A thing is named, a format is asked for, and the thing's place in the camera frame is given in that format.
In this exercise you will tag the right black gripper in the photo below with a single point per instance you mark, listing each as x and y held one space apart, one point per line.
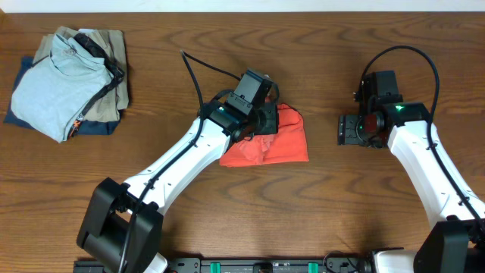
347 130

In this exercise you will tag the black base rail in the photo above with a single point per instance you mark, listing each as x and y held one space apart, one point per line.
333 262

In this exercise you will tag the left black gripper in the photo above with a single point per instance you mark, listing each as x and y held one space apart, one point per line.
269 118

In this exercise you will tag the folded black jacket orange trim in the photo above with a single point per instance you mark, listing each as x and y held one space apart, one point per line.
81 119

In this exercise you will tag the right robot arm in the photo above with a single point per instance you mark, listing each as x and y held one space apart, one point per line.
454 212

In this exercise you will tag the folded light grey shirt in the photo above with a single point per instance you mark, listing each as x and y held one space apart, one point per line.
54 91

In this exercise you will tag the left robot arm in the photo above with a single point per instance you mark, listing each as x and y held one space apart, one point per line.
123 222

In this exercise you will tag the folded khaki garment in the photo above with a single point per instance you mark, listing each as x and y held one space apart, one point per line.
109 45

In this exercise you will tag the red soccer t-shirt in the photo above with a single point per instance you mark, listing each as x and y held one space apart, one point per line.
289 144

